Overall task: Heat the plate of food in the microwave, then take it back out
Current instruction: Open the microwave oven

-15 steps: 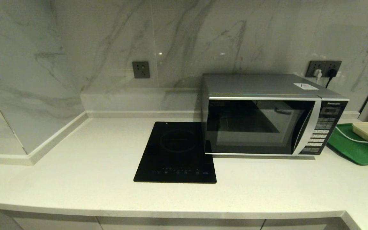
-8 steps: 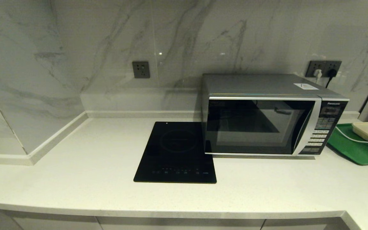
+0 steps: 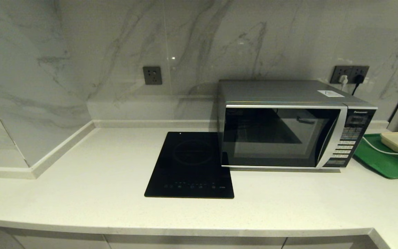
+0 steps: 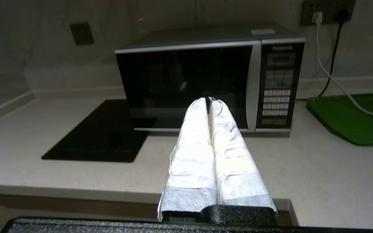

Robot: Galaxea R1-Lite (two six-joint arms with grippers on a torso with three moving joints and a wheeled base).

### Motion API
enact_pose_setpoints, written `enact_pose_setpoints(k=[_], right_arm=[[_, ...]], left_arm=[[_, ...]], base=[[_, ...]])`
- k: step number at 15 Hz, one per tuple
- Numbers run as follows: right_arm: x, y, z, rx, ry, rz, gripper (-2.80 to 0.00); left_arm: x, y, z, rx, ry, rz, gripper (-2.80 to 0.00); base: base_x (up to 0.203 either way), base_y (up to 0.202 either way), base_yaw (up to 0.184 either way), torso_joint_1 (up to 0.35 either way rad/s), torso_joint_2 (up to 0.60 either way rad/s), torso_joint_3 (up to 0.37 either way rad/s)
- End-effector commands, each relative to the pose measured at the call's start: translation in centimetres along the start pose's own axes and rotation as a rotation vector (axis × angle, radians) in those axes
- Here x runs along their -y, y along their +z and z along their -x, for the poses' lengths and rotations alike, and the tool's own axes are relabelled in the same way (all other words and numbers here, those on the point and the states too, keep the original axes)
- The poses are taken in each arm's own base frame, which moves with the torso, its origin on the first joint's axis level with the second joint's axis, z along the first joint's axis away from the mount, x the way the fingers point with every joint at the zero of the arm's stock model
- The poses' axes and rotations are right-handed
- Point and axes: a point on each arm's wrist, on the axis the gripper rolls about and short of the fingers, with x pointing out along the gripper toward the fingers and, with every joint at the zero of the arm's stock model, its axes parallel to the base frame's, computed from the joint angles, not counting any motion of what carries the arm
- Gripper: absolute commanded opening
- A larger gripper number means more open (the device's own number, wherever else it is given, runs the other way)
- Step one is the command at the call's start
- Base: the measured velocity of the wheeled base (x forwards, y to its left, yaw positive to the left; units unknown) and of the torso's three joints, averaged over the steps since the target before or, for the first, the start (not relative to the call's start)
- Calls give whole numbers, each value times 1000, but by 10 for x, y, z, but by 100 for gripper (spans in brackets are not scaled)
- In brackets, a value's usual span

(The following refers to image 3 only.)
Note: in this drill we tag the silver microwave oven body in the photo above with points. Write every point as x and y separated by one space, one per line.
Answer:
271 91

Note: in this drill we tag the black induction cooktop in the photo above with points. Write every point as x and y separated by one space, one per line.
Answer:
188 166

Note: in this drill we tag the white label sticker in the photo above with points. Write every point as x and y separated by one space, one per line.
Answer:
330 93

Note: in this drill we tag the green plastic tray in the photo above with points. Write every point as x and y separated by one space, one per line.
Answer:
382 162

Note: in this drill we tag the grey single wall socket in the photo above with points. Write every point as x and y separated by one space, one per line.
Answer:
152 76

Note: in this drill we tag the grey double wall socket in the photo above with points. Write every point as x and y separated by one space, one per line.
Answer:
351 71

